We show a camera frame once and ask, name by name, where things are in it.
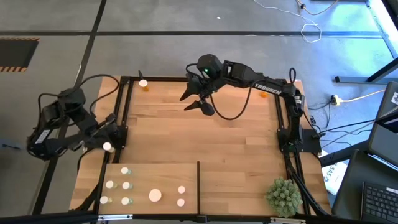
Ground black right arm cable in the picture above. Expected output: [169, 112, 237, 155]
[210, 67, 297, 121]

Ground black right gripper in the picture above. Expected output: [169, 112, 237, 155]
[179, 73, 218, 111]

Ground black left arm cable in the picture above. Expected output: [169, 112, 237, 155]
[37, 73, 121, 116]

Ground black gantry beam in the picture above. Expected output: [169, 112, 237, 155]
[0, 211, 398, 224]

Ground beige cable black plug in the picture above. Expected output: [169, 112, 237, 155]
[295, 0, 340, 16]

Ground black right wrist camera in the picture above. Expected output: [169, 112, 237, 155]
[198, 101, 216, 117]

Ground amber pill bottle white cap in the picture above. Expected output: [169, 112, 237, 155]
[148, 189, 162, 203]

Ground grey laptop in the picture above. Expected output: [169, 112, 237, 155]
[368, 80, 398, 167]

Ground black side desk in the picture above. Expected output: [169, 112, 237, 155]
[320, 139, 398, 224]

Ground small black floor object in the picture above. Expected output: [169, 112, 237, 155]
[1, 141, 22, 152]

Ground black aluminium table frame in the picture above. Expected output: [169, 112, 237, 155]
[74, 75, 330, 218]

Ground green artificial plant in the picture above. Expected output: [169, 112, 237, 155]
[265, 176, 304, 218]

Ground black desk leg frame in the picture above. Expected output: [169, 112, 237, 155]
[335, 0, 398, 84]

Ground black floor mat hazard stripes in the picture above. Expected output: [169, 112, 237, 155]
[0, 37, 40, 73]

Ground pale yellow pill bottle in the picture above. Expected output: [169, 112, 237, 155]
[102, 141, 116, 154]

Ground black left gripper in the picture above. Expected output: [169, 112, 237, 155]
[77, 108, 115, 152]

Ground yellow extension cord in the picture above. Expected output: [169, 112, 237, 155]
[330, 89, 386, 106]

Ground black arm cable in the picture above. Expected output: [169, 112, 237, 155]
[37, 73, 121, 116]
[210, 67, 297, 121]

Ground black laptop keyboard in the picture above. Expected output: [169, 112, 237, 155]
[360, 182, 398, 224]

